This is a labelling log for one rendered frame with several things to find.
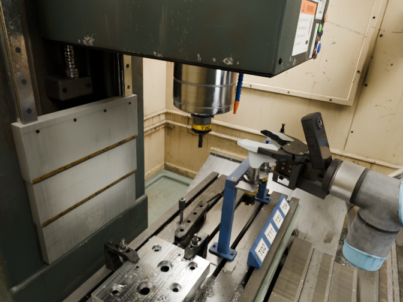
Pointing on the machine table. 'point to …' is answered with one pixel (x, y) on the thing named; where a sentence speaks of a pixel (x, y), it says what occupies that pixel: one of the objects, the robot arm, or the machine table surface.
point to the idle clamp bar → (199, 214)
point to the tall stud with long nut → (181, 208)
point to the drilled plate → (188, 289)
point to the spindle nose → (203, 90)
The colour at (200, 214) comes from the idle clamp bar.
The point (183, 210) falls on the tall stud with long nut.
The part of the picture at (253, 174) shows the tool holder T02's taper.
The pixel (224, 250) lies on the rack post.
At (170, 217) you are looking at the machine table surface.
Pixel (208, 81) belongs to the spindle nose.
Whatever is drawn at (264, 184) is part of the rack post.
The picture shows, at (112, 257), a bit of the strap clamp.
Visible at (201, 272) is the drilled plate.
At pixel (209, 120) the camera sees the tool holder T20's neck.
